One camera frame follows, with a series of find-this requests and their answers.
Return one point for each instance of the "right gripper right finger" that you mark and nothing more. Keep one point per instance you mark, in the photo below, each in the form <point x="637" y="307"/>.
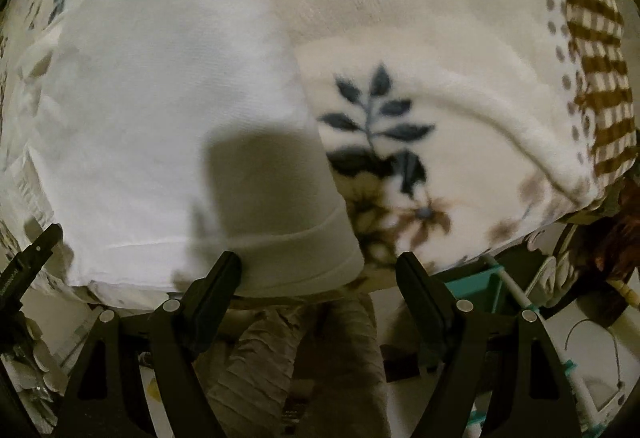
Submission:
<point x="431" y="305"/>

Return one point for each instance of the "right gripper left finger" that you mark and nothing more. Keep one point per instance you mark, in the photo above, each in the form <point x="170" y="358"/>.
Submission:
<point x="206" y="302"/>

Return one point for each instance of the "white pants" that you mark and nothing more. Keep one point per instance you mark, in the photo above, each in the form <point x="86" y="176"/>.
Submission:
<point x="160" y="134"/>

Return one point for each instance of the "teal storage rack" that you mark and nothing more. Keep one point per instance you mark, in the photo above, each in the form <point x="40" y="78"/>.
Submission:
<point x="488" y="280"/>

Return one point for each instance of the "floral fleece bed blanket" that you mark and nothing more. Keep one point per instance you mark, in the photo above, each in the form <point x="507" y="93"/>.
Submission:
<point x="454" y="126"/>

